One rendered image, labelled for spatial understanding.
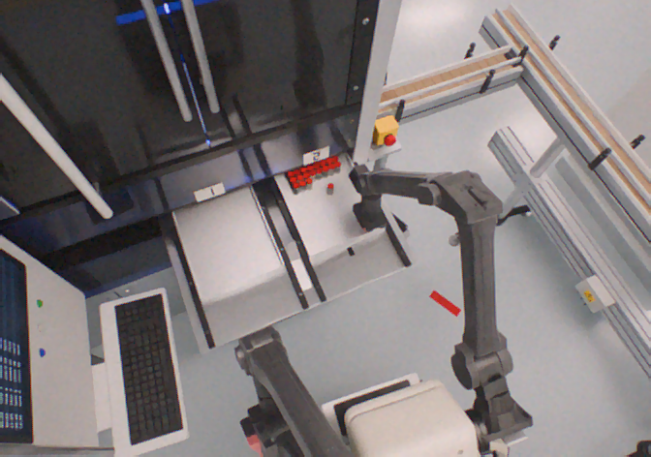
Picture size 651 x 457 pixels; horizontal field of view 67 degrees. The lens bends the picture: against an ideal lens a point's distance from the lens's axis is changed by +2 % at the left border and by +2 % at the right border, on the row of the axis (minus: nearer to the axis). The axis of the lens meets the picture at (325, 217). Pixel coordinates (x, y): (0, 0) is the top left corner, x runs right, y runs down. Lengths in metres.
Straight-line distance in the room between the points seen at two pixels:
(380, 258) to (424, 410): 0.67
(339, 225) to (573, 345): 1.47
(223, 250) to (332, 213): 0.36
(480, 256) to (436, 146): 1.95
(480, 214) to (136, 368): 1.06
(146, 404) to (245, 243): 0.52
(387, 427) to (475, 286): 0.30
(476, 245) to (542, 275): 1.78
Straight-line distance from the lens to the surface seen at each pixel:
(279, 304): 1.46
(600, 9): 4.03
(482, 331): 1.04
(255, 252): 1.51
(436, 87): 1.80
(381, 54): 1.28
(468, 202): 0.91
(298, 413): 0.78
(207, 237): 1.55
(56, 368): 1.39
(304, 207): 1.57
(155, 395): 1.52
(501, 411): 1.13
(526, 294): 2.62
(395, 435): 0.93
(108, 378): 1.59
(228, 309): 1.47
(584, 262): 2.17
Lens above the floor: 2.28
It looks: 64 degrees down
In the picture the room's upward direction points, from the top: 5 degrees clockwise
